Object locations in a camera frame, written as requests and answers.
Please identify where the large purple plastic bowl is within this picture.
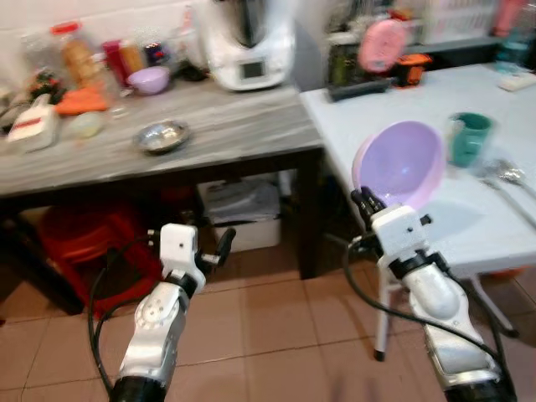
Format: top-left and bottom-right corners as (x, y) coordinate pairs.
(351, 121), (447, 211)

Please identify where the white storage bin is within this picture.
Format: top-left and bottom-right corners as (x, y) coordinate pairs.
(198, 178), (284, 253)

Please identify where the black table leg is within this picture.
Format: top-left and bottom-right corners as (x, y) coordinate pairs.
(296, 149), (329, 282)

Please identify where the white folding table leg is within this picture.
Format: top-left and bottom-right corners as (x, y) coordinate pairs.
(466, 273), (522, 339)
(372, 266), (396, 363)

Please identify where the steel bowl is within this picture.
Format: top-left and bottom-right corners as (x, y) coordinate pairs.
(133, 119), (193, 155)

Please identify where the teal mug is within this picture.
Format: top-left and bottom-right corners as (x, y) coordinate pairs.
(447, 112), (496, 168)

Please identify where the metal spoon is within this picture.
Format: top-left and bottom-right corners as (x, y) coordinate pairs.
(499, 159), (536, 195)
(474, 159), (536, 225)

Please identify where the red plastic stool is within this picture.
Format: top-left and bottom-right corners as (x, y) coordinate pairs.
(35, 201), (167, 321)

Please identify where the orange and black device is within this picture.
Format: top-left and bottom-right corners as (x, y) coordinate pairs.
(393, 52), (435, 88)

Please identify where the pink round object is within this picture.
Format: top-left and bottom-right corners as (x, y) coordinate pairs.
(358, 18), (410, 75)

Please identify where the small purple bowl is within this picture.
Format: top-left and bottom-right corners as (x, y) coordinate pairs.
(126, 66), (172, 95)

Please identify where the clear plastic container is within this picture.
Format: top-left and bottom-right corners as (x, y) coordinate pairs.
(66, 111), (106, 140)

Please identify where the white kitchen appliance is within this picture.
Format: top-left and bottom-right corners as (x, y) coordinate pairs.
(199, 0), (296, 92)

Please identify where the white flat box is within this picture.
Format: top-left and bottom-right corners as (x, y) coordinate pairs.
(497, 72), (536, 92)

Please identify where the orange cloth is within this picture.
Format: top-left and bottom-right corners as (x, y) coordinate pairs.
(55, 87), (111, 116)

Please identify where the dark jar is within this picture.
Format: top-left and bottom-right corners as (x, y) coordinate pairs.
(144, 37), (173, 70)

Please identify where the white plastic basket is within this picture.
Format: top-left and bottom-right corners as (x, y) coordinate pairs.
(418, 0), (497, 44)

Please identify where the orange bottle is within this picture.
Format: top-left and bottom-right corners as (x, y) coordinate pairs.
(121, 42), (146, 76)

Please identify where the teal clear bottle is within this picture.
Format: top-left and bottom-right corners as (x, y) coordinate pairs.
(493, 32), (533, 73)

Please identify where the red bottle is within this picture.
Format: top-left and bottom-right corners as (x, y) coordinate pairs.
(101, 39), (128, 87)

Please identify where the white carton with red stripe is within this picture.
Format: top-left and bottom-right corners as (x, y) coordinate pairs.
(5, 93), (62, 153)

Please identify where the pink bottle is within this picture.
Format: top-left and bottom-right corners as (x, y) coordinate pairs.
(492, 0), (530, 39)

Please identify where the clear jar with red lid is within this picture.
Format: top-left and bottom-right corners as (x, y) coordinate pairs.
(49, 21), (103, 91)

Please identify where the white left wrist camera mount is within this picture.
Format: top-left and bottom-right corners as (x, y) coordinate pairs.
(149, 223), (204, 282)

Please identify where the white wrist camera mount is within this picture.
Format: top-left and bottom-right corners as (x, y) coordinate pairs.
(149, 223), (204, 282)
(370, 204), (433, 262)

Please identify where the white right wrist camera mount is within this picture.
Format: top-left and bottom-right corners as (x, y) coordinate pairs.
(370, 204), (433, 262)

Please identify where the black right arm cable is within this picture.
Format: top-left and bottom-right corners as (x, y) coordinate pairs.
(325, 233), (507, 373)

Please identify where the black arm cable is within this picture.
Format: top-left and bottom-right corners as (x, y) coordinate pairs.
(87, 236), (163, 396)
(325, 233), (507, 373)

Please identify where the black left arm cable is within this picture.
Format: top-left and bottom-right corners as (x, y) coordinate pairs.
(87, 236), (163, 396)

